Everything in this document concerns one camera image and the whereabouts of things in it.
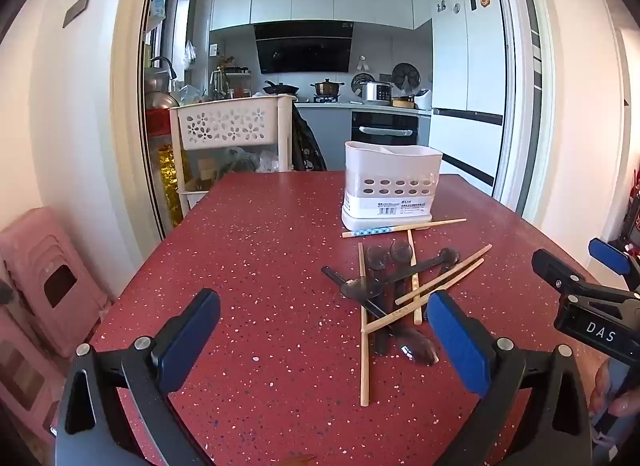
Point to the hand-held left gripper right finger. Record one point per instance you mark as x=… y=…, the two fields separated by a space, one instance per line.
x=460 y=341

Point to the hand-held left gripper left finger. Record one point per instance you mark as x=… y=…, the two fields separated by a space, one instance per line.
x=195 y=331

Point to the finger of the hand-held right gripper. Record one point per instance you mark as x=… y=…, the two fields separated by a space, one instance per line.
x=607 y=251
x=555 y=268

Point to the plain wooden chopstick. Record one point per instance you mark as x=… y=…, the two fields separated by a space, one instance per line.
x=450 y=280
x=415 y=266
x=460 y=265
x=363 y=356

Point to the steel spoon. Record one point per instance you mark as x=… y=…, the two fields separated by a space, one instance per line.
x=375 y=257

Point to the white plastic utensil holder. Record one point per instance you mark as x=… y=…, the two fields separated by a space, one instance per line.
x=390 y=206

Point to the person's right hand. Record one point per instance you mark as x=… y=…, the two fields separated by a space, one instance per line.
x=625 y=403

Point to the blue patterned wooden chopstick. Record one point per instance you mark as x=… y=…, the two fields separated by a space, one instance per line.
x=400 y=228

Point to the gold foil packet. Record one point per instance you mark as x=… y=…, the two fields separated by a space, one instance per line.
x=167 y=180

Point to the pink plastic stool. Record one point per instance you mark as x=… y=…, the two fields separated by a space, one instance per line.
x=20 y=386
x=50 y=276

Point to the clear plastic bags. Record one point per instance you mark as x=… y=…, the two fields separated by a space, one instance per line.
x=245 y=160

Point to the white plastic storage trolley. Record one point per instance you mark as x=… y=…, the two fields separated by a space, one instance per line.
x=227 y=125

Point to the white refrigerator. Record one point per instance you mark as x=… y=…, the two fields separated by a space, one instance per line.
x=467 y=75

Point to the red box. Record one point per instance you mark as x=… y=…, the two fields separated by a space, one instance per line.
x=157 y=120

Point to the black jacket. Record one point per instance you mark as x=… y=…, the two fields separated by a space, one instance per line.
x=307 y=143

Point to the black built-in oven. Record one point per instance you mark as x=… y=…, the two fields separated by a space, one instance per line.
x=385 y=128

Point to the steel pot by sink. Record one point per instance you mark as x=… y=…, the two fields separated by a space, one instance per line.
x=159 y=98

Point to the grey lower kitchen cabinet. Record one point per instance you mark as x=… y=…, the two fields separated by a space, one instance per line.
x=325 y=130

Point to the black round trivet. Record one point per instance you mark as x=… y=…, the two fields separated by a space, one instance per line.
x=361 y=80
x=406 y=75

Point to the silver rice cooker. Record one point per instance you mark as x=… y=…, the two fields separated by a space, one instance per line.
x=376 y=92

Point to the spice rack with bottles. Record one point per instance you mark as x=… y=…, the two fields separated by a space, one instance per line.
x=235 y=80

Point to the black frying pan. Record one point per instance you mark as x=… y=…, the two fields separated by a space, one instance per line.
x=280 y=89

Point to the black kitchen faucet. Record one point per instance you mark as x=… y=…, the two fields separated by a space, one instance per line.
x=165 y=63

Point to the steel pot with lid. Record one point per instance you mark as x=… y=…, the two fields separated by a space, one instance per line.
x=326 y=87

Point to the black range hood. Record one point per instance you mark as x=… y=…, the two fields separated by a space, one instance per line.
x=304 y=48

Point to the grey wall switch plate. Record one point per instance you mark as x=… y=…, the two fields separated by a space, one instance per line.
x=76 y=9

